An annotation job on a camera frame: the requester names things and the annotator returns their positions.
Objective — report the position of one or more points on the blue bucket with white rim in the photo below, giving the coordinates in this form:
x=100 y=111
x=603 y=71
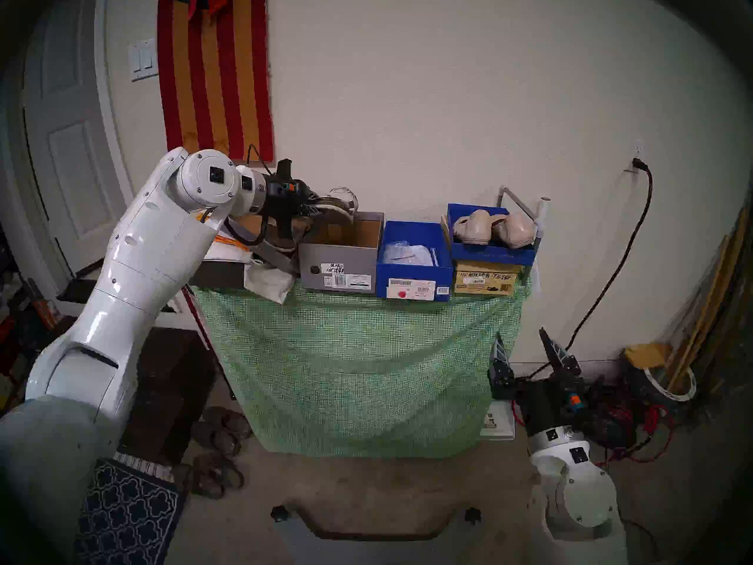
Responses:
x=676 y=393

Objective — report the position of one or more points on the red walking cane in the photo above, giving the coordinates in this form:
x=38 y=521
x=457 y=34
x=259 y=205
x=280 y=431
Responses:
x=200 y=328

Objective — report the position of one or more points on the blue white patterned rug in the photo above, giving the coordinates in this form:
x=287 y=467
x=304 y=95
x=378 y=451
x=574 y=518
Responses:
x=135 y=511

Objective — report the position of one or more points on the clear plastic bag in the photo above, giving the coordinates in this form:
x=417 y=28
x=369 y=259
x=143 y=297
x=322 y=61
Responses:
x=406 y=253

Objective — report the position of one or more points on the black base knob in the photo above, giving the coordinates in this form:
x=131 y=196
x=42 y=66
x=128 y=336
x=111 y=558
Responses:
x=279 y=514
x=472 y=515

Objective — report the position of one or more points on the beige ballet flat shoe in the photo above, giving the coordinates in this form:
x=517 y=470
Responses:
x=473 y=228
x=515 y=231

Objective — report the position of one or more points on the blue shoe box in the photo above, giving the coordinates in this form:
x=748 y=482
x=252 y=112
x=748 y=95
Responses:
x=412 y=272

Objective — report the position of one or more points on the dark brown shoe box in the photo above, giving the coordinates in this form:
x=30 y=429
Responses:
x=220 y=275

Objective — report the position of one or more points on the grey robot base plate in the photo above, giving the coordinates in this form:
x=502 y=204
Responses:
x=376 y=549

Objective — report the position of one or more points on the white cloth dust bag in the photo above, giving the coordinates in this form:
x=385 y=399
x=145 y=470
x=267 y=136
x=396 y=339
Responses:
x=270 y=281

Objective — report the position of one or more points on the white door frame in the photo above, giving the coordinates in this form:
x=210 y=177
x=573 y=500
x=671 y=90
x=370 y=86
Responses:
x=115 y=128

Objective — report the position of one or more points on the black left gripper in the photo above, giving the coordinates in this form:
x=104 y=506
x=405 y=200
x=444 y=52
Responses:
x=285 y=199

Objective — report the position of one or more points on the dark brown wooden steps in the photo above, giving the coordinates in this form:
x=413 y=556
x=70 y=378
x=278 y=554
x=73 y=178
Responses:
x=170 y=381

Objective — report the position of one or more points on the white panel door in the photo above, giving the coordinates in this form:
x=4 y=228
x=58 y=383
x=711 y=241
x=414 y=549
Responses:
x=70 y=158

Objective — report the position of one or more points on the blue shoe box lid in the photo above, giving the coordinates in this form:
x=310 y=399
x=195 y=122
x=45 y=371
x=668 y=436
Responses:
x=488 y=255

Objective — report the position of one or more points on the orange cloth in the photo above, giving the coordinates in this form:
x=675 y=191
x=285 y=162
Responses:
x=232 y=242

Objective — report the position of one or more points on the green checkered tablecloth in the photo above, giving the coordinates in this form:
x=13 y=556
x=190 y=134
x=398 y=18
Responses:
x=353 y=364

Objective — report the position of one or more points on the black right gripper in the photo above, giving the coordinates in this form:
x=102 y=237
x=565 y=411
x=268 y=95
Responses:
x=547 y=402

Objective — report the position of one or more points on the bundle of wooden sticks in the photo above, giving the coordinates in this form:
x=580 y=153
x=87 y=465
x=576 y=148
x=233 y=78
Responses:
x=715 y=299

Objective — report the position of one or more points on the white wall outlet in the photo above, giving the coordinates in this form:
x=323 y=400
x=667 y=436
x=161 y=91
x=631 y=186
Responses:
x=636 y=152

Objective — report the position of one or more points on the brown slipper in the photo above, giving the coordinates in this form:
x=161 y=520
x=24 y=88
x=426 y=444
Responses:
x=215 y=439
x=229 y=422

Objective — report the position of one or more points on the white flat box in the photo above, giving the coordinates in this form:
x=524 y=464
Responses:
x=500 y=422

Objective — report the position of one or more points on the yellow padded envelope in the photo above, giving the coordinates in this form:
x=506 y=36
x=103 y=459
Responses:
x=647 y=355

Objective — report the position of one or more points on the tan cardboard shoe box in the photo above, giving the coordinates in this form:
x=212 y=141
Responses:
x=485 y=281

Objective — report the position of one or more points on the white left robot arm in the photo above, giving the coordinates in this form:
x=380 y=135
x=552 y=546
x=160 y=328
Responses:
x=135 y=275

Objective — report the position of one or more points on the white light switch plate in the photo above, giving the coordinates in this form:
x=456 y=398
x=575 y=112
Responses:
x=143 y=60

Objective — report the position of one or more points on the red yellow striped wall flag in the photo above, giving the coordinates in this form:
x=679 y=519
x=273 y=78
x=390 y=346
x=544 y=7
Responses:
x=212 y=81

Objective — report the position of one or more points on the grey Vionic shoe box lid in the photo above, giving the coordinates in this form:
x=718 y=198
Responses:
x=273 y=258

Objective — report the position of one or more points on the grey cardboard shoe box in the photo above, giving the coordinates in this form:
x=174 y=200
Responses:
x=338 y=258

